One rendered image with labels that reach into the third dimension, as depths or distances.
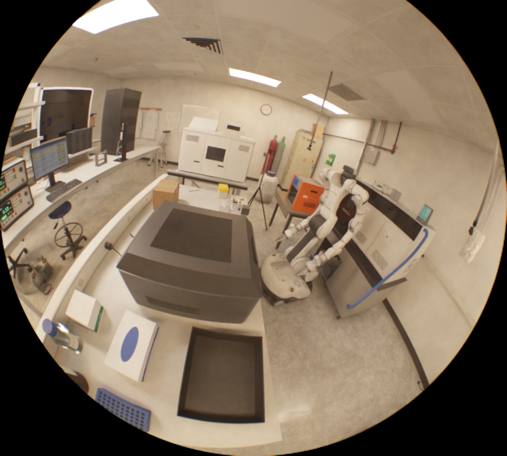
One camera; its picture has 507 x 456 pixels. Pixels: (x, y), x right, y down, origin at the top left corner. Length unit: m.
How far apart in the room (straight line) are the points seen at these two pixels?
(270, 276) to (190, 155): 1.62
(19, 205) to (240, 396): 1.90
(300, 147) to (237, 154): 3.21
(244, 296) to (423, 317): 2.70
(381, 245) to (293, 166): 3.77
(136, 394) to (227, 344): 0.42
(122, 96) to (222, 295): 2.70
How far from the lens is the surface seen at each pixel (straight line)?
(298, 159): 4.92
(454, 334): 2.92
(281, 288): 1.63
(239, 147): 1.88
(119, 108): 2.78
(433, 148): 3.08
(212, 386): 0.67
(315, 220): 1.45
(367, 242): 1.91
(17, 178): 1.80
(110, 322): 0.78
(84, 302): 0.75
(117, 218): 1.04
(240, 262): 0.51
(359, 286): 1.89
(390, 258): 1.75
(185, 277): 0.48
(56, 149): 2.07
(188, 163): 2.01
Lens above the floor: 1.57
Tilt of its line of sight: 25 degrees down
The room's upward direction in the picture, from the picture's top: 17 degrees clockwise
